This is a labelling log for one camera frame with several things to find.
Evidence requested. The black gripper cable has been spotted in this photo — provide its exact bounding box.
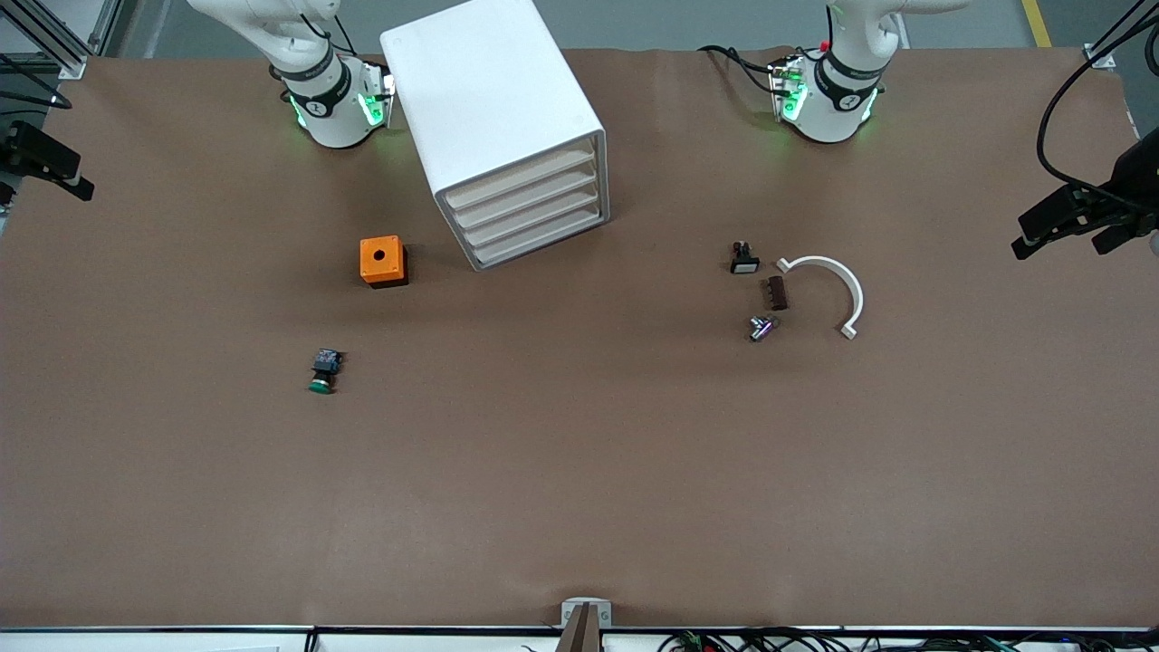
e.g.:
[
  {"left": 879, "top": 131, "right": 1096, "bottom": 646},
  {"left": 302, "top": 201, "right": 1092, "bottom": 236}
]
[
  {"left": 1037, "top": 0, "right": 1159, "bottom": 196},
  {"left": 0, "top": 54, "right": 73, "bottom": 110}
]

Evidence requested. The white half-ring pipe clamp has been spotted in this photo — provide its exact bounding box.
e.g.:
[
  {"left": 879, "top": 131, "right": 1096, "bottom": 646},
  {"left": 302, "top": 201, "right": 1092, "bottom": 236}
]
[{"left": 777, "top": 256, "right": 866, "bottom": 340}]

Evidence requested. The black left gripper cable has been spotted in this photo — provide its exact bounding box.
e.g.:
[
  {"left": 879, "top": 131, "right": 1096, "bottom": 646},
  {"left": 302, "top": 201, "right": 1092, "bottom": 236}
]
[{"left": 1037, "top": 0, "right": 1159, "bottom": 196}]

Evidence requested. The aluminium frame post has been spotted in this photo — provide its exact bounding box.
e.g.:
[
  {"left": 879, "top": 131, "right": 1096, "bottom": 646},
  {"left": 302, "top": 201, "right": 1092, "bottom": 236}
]
[
  {"left": 1085, "top": 0, "right": 1159, "bottom": 72},
  {"left": 0, "top": 0, "right": 123, "bottom": 82}
]

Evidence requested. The green push button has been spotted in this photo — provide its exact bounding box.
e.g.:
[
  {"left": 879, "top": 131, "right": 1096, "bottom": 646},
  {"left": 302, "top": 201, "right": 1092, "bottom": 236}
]
[{"left": 307, "top": 348, "right": 345, "bottom": 396}]

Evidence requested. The white table edge rail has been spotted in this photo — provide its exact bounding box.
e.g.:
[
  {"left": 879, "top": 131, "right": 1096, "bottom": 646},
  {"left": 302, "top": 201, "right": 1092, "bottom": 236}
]
[{"left": 0, "top": 627, "right": 1159, "bottom": 652}]

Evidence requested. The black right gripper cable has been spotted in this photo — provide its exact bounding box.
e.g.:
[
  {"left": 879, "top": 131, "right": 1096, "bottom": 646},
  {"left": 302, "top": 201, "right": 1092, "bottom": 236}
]
[{"left": 0, "top": 54, "right": 73, "bottom": 110}]

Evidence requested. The black base cable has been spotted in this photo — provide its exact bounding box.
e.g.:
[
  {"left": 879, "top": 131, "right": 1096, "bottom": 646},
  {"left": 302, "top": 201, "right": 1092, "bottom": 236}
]
[{"left": 695, "top": 43, "right": 781, "bottom": 96}]

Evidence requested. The orange box with hole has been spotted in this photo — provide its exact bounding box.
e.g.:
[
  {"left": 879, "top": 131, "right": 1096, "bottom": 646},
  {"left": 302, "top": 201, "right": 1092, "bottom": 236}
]
[{"left": 359, "top": 235, "right": 409, "bottom": 289}]

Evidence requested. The bundle of black cables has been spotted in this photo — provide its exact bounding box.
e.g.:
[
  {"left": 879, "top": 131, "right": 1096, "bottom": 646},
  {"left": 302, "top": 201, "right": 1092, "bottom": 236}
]
[{"left": 656, "top": 628, "right": 1159, "bottom": 652}]

